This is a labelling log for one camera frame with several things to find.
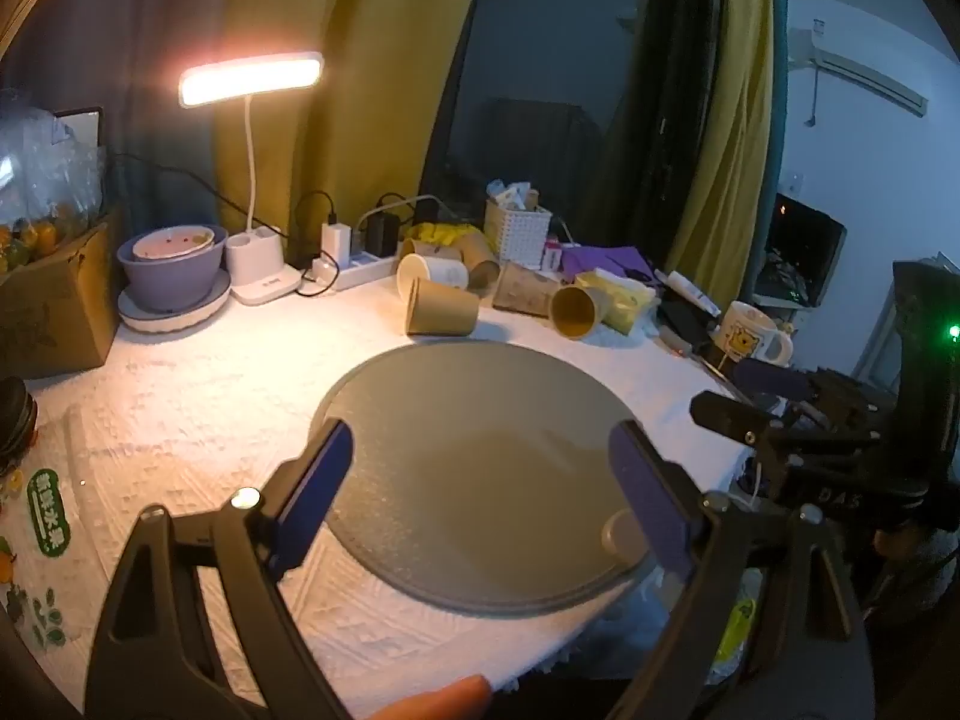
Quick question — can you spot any purple cloth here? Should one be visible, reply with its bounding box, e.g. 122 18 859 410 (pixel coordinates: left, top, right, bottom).
559 244 661 287

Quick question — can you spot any round grey mat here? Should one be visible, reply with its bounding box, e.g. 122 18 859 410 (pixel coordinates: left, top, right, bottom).
307 340 661 616

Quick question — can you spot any white cartoon mug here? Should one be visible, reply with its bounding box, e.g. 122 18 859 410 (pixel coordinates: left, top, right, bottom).
712 300 794 367

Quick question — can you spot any yellow packet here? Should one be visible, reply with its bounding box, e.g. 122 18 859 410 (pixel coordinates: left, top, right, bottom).
574 271 659 337

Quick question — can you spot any black cable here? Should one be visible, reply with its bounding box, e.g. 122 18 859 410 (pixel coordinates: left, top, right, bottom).
111 153 338 297

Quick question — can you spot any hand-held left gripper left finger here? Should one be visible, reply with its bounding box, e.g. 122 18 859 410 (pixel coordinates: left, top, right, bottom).
86 420 354 720

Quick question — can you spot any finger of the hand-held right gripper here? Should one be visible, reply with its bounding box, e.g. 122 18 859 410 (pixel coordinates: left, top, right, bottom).
689 390 785 460
730 358 820 401

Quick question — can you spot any white tube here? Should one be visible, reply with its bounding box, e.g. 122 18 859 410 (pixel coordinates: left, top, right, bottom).
654 268 722 316

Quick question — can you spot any small beige paper cup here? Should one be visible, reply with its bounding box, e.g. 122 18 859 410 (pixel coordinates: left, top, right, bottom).
602 510 647 563

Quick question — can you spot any white power strip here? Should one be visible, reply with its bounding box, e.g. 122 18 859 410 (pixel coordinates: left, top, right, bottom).
311 251 400 292

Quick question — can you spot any white paper cup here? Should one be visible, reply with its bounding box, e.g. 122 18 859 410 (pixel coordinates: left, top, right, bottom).
396 253 470 302

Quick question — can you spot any yellow plastic bag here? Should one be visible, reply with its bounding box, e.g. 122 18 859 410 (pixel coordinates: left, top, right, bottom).
712 568 766 685

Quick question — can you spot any black case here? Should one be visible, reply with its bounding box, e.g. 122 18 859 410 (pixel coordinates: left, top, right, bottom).
656 298 713 350

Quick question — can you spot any yellow curtain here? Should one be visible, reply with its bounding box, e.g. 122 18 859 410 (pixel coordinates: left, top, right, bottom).
666 0 781 301
214 0 496 260

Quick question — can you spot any white desk lamp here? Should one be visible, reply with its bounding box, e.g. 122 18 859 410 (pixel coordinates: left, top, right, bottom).
178 51 326 307

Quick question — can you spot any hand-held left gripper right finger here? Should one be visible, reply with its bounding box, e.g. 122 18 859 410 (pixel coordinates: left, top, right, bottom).
607 420 875 720

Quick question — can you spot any person's left hand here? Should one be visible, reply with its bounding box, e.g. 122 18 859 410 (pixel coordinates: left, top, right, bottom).
373 674 493 720

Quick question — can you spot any cardboard box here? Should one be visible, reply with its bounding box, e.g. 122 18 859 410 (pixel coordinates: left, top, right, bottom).
0 204 127 382

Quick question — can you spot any pink bowl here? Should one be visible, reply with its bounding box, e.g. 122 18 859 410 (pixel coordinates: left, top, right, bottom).
132 225 217 262

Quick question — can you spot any fruit print plastic bag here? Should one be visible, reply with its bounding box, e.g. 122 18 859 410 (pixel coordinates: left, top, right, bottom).
0 405 91 661

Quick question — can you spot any white woven basket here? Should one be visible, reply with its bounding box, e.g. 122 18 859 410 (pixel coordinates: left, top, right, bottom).
484 199 554 269

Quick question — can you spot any white textured tablecloth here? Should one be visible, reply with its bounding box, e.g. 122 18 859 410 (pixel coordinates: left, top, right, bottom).
15 281 758 713

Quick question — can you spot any yellow cup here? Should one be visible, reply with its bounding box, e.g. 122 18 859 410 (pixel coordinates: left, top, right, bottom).
549 285 612 341

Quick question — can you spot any white air conditioner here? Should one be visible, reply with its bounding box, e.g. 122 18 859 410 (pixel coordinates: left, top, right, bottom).
787 28 931 119

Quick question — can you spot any white and purple plate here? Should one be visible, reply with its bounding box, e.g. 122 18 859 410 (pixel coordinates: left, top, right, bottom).
118 270 232 336

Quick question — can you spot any purple bowl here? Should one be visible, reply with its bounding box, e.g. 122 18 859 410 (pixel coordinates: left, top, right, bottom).
116 225 229 313

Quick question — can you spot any black monitor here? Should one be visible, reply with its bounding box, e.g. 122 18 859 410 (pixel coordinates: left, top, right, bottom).
752 193 848 310

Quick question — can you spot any dark round object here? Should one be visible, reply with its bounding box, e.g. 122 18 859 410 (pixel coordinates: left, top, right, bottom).
0 376 38 475

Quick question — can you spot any white charger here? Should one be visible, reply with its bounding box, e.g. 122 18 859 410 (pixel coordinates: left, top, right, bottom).
322 221 353 267

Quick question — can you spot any yellow cloth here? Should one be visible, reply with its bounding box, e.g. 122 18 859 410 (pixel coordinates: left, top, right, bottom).
409 222 481 250

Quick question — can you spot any pile of oranges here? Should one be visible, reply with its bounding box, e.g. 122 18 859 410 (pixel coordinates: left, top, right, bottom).
0 216 83 275

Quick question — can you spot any brown paper cup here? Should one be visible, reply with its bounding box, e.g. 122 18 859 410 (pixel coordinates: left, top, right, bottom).
400 229 502 287
405 277 481 337

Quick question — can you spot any clear plastic bag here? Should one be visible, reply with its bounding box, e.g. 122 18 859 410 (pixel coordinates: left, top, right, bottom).
0 90 106 230

